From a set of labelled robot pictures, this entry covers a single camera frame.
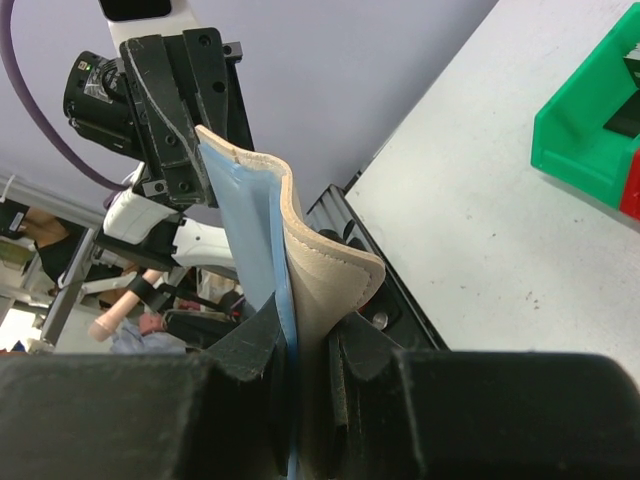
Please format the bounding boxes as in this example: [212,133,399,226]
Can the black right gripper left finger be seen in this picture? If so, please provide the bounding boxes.
[1,300,290,479]

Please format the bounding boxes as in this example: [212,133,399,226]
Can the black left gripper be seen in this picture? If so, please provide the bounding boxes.
[61,26,256,209]

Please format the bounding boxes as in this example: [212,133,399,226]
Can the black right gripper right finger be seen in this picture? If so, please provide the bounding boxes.
[328,313,639,479]

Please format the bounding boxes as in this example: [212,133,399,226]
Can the beige leather card holder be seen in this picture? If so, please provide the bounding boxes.
[195,126,363,479]

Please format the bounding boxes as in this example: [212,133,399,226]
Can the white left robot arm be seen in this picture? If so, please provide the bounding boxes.
[62,27,254,271]

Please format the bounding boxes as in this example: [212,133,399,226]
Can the cards in green bin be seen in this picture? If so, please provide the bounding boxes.
[603,42,639,138]

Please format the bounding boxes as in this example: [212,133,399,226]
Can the red plastic bin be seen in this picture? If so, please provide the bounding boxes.
[619,149,640,220]

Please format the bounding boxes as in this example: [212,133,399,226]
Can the green plastic bin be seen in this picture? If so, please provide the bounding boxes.
[531,3,639,212]

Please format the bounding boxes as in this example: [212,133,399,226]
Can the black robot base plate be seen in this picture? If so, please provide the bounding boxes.
[306,185,448,351]

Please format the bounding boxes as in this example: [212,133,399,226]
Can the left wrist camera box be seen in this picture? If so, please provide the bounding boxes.
[99,0,200,50]

